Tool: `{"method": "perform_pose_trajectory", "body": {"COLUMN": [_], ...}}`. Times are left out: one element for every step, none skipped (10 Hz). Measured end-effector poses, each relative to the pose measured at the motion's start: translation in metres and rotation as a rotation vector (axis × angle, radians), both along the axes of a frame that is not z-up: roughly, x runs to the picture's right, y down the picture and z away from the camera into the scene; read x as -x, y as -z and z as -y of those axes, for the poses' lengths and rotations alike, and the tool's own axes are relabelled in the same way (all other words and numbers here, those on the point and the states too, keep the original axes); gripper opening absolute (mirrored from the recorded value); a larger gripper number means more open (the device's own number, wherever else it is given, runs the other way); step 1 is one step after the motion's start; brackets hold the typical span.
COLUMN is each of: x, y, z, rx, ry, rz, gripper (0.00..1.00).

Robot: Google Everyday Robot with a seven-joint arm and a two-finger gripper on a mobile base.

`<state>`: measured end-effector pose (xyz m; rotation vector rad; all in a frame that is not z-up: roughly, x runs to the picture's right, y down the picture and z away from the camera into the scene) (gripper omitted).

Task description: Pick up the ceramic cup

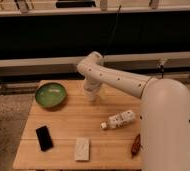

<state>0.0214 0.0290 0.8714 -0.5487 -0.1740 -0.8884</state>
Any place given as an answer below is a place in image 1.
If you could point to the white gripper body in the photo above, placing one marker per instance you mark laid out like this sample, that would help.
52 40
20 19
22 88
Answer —
91 86

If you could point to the white ceramic cup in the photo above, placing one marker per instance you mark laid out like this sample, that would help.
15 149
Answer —
91 96

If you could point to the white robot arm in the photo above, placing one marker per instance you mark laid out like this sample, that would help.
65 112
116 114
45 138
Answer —
165 112

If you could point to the green bowl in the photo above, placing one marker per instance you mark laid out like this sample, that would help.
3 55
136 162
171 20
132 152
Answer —
50 94

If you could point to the white plastic bottle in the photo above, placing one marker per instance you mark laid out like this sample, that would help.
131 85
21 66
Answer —
119 120

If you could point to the wooden table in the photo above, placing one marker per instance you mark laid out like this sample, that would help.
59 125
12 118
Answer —
76 118

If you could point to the black smartphone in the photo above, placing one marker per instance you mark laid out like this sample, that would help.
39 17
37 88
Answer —
44 138

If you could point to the brown red sausage object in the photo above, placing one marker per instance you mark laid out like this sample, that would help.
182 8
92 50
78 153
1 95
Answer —
136 146

